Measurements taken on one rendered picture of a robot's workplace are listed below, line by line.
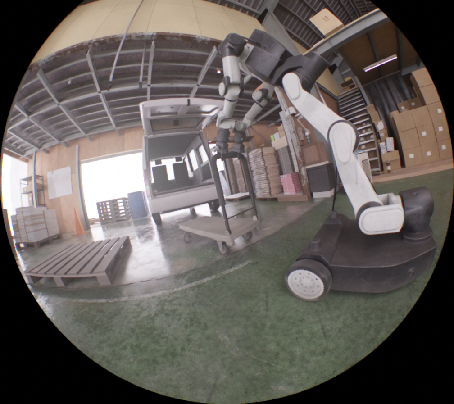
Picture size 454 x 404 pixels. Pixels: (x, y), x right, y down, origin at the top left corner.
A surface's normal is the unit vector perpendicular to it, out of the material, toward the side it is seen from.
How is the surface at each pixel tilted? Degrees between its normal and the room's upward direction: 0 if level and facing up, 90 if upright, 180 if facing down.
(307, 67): 111
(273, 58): 120
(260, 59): 101
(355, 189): 90
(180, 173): 93
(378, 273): 90
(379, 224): 90
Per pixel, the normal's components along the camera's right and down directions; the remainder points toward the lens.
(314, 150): -0.85, 0.16
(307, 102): -0.48, 0.42
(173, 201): 0.41, -0.15
